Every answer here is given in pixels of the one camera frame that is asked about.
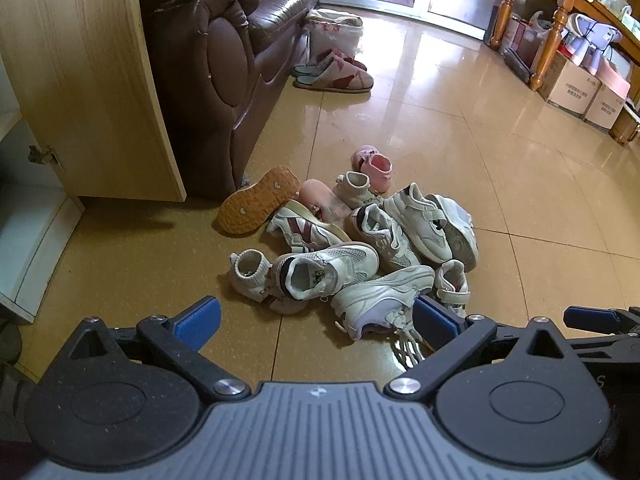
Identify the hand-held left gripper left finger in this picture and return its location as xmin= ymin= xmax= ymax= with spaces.
xmin=70 ymin=296 xmax=251 ymax=402

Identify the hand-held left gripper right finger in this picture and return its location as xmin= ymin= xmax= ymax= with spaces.
xmin=384 ymin=295 xmax=573 ymax=402

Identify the white knit sock shoe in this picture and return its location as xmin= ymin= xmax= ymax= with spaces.
xmin=333 ymin=170 xmax=384 ymax=209
xmin=229 ymin=249 xmax=274 ymax=304

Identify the white plastic bag red print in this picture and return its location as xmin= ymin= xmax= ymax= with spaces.
xmin=304 ymin=8 xmax=365 ymax=63

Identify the pink grey house slipper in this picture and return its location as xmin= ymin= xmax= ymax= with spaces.
xmin=292 ymin=48 xmax=369 ymax=79
xmin=293 ymin=66 xmax=375 ymax=94

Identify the wooden table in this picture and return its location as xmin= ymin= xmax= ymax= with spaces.
xmin=489 ymin=0 xmax=640 ymax=92

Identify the pink box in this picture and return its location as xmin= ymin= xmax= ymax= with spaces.
xmin=599 ymin=57 xmax=632 ymax=102

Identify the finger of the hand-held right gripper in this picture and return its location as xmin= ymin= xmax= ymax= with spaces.
xmin=567 ymin=336 xmax=640 ymax=357
xmin=563 ymin=305 xmax=640 ymax=336

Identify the cardboard box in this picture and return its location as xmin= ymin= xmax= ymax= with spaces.
xmin=537 ymin=52 xmax=604 ymax=107
xmin=582 ymin=82 xmax=632 ymax=134

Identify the brown leather sofa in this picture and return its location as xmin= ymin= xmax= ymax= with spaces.
xmin=137 ymin=0 xmax=327 ymax=202

